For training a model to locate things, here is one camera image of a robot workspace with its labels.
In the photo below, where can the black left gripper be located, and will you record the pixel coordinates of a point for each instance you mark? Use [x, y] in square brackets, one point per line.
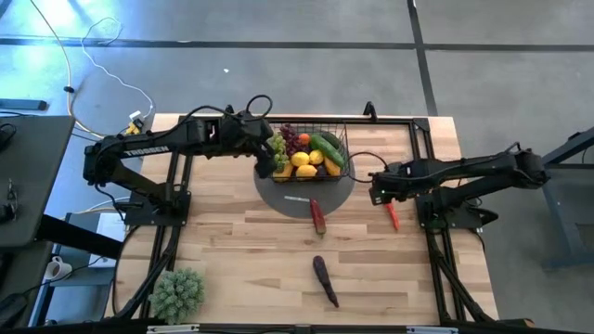
[250, 134]

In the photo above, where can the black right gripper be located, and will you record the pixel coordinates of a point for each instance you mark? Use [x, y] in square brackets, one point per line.
[390, 183]

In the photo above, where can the green grape bunch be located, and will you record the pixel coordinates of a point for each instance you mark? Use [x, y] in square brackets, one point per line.
[278, 148]

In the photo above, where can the yellow lemon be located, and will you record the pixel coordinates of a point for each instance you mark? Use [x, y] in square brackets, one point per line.
[300, 159]
[316, 157]
[306, 171]

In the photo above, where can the bright red chili pepper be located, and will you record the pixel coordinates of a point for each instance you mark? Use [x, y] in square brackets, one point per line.
[393, 217]

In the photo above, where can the dark red grape bunch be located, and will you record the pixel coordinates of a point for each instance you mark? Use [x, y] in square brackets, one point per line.
[290, 137]

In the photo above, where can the small orange tangerine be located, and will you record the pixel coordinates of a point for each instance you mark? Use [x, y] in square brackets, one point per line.
[304, 138]

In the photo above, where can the dark purple plum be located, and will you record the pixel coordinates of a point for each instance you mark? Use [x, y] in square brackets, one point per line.
[321, 171]

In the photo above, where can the green cucumber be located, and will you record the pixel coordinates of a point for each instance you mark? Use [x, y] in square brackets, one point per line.
[327, 150]

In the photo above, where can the dark purple carrot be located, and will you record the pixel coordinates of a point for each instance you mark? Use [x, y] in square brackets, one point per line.
[322, 276]

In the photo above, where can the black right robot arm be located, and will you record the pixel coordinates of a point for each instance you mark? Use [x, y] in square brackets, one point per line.
[464, 167]

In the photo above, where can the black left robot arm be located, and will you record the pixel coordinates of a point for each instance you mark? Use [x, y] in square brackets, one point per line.
[153, 147]

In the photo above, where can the white label strip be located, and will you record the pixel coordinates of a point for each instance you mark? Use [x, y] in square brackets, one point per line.
[297, 199]

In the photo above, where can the round grey placemat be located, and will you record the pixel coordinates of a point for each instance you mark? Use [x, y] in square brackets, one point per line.
[334, 197]

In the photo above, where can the yellow plug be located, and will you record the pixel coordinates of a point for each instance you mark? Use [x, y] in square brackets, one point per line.
[132, 128]

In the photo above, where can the white power adapter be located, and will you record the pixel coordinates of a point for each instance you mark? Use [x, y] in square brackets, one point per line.
[135, 115]

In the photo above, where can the green artificial plant ball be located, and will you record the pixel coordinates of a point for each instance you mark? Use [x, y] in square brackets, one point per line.
[176, 294]

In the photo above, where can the dark blue metal stand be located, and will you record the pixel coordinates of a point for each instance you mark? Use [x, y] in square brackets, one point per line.
[550, 209]

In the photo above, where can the white mug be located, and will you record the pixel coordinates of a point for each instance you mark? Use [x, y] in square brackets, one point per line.
[55, 270]

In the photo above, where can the black side table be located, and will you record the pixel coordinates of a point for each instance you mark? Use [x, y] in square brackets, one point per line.
[32, 176]

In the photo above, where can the black power strip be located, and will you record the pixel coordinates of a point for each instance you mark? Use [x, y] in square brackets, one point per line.
[23, 105]

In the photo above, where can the black metal rig frame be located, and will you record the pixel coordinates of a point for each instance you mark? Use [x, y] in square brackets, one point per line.
[394, 120]

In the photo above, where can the black clamp mount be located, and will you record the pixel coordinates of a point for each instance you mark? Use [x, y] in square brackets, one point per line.
[370, 110]

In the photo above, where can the silver metal bracket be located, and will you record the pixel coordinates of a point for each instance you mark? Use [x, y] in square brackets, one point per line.
[174, 329]
[431, 330]

